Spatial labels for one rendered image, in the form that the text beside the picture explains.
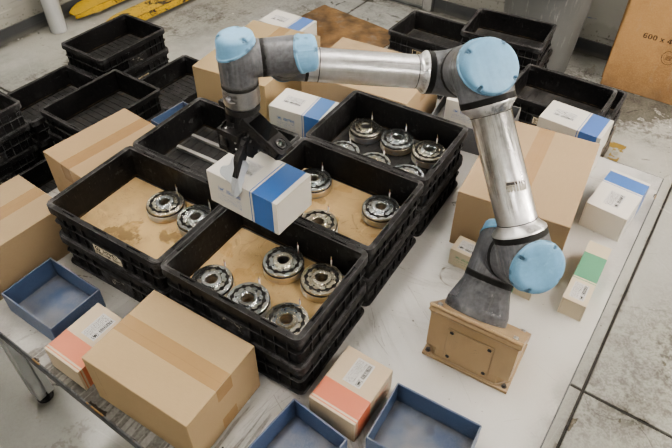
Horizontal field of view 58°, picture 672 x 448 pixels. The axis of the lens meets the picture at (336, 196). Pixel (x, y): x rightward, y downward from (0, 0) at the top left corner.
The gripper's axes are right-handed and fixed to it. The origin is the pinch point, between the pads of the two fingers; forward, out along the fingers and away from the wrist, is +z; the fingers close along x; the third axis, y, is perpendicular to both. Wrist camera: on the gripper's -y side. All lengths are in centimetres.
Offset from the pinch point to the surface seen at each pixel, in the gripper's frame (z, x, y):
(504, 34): 61, -214, 22
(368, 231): 27.8, -24.4, -14.3
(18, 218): 24, 27, 64
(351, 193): 27.7, -34.6, -2.1
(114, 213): 27, 10, 47
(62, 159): 24, 5, 75
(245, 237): 27.6, -3.9, 11.2
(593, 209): 34, -74, -61
